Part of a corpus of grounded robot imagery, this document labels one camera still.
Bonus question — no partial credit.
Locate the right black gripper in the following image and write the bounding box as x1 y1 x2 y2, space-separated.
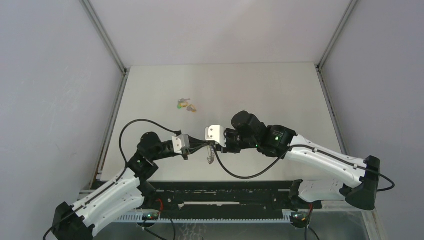
216 127 258 154

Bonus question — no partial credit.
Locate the metal chain keyring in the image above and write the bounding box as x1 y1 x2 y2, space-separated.
207 145 216 165

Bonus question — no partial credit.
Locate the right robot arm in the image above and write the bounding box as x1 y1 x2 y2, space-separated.
216 111 381 211

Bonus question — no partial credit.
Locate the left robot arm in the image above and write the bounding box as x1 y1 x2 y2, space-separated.
50 132 207 240

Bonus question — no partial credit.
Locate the orange tagged key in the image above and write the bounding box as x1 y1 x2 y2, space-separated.
186 104 197 113

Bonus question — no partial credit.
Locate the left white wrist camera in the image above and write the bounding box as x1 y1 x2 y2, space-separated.
171 134 190 155

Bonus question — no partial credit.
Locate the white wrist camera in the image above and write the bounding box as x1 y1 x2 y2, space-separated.
171 134 190 155
205 125 227 148

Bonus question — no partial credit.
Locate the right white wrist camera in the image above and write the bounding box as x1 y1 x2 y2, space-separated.
205 125 227 148

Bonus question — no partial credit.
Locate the left black camera cable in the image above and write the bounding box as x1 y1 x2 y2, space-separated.
42 118 182 240

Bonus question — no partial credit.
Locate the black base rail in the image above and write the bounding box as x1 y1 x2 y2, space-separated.
133 181 310 217

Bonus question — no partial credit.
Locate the white toothed cable strip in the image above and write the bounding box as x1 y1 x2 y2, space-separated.
113 209 293 224

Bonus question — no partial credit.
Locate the left aluminium frame post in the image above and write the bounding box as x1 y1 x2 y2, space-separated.
80 0 128 189

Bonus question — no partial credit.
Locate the aluminium frame post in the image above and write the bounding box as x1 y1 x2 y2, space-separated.
315 0 361 155
80 0 128 189

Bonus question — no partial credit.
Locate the right aluminium frame post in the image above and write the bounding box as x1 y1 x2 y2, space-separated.
315 0 361 155

